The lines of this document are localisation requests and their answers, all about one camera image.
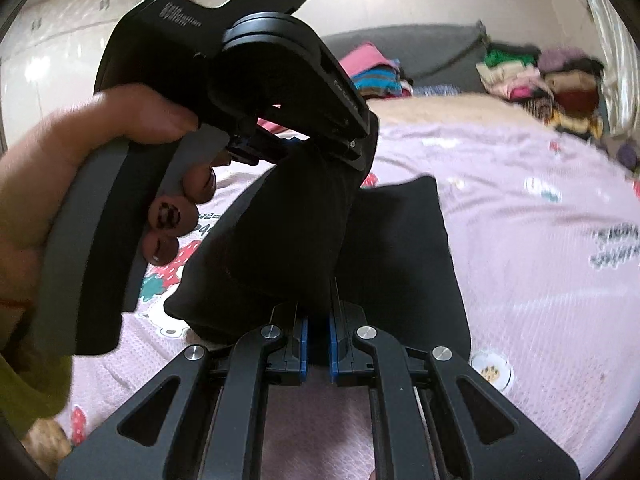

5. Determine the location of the shiny cream curtain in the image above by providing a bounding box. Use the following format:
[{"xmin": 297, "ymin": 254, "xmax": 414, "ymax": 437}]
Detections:
[{"xmin": 575, "ymin": 0, "xmax": 640, "ymax": 111}]

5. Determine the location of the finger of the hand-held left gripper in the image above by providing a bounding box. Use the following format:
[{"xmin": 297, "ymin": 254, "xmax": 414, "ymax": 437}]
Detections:
[
  {"xmin": 277, "ymin": 17, "xmax": 381, "ymax": 173},
  {"xmin": 226, "ymin": 127, "xmax": 303, "ymax": 167}
]

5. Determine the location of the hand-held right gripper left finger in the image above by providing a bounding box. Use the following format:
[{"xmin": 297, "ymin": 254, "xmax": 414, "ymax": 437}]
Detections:
[{"xmin": 57, "ymin": 305, "xmax": 307, "ymax": 480}]

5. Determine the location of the grey pillow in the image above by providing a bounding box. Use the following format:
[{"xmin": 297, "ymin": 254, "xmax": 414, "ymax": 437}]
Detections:
[{"xmin": 322, "ymin": 21, "xmax": 501, "ymax": 97}]

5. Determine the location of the pile of loose clothes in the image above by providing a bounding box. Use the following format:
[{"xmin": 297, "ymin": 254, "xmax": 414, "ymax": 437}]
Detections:
[{"xmin": 475, "ymin": 45, "xmax": 608, "ymax": 140}]

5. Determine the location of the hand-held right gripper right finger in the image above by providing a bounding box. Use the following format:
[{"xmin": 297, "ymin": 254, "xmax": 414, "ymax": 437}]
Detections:
[{"xmin": 328, "ymin": 305, "xmax": 582, "ymax": 480}]

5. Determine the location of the person's left hand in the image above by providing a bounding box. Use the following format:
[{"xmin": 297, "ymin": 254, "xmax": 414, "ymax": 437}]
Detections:
[{"xmin": 0, "ymin": 82, "xmax": 218, "ymax": 311}]

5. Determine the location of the white wardrobe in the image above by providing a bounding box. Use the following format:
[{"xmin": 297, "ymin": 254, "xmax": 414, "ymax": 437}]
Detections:
[{"xmin": 0, "ymin": 0, "xmax": 201, "ymax": 131}]

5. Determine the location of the lilac printed bed sheet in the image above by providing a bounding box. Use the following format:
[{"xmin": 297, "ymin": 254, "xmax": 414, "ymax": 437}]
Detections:
[{"xmin": 50, "ymin": 120, "xmax": 640, "ymax": 480}]

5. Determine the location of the stack of folded clothes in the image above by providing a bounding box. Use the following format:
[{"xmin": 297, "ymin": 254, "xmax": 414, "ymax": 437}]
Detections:
[{"xmin": 340, "ymin": 44, "xmax": 416, "ymax": 100}]

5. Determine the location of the black garment with orange trim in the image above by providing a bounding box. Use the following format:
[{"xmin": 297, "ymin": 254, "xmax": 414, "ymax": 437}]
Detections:
[{"xmin": 162, "ymin": 152, "xmax": 473, "ymax": 367}]

